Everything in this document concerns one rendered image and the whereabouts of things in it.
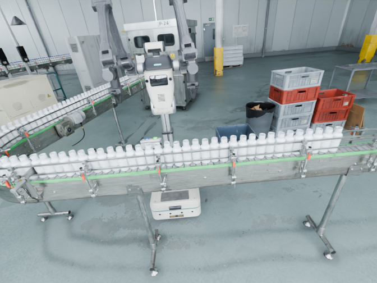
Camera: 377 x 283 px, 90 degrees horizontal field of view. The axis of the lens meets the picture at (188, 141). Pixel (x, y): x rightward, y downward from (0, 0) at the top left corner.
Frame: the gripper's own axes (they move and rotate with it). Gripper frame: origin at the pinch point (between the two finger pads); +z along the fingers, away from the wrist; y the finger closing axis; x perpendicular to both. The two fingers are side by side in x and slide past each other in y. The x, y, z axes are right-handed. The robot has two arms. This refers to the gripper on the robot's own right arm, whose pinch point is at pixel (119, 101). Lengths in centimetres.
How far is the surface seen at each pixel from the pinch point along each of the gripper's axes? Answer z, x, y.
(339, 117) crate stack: 107, 302, -173
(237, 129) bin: 49, 89, -46
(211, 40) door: 1, 244, -1181
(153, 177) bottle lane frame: 46, 16, 19
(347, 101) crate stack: 80, 307, -173
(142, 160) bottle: 33.3, 10.6, 16.9
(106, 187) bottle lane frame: 51, -17, 19
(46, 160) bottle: 28, -48, 16
